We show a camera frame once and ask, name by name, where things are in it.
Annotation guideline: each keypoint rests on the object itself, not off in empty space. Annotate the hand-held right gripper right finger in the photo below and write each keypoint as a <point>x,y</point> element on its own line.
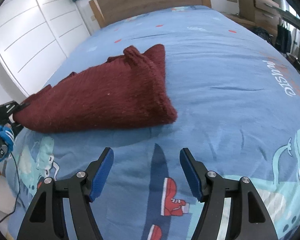
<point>191,175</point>

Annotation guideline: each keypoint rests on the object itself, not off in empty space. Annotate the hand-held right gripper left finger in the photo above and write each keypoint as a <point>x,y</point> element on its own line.
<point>102,175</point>

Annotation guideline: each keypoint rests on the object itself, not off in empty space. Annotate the dark red knit sweater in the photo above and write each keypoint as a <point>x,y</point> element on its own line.
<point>95,95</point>

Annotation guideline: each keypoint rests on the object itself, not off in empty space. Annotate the person's left hand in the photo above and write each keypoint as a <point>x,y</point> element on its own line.
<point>10,136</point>

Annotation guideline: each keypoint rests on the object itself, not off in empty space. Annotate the white wardrobe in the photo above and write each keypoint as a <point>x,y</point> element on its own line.
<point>27,35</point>

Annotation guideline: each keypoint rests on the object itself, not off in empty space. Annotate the blue printed bed sheet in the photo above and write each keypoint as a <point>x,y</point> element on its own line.
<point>215,92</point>

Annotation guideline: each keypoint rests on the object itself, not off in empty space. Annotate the black bag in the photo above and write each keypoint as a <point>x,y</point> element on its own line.
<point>283,37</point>

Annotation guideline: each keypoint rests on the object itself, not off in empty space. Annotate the wooden nightstand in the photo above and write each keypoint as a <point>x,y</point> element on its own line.
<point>262,12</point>

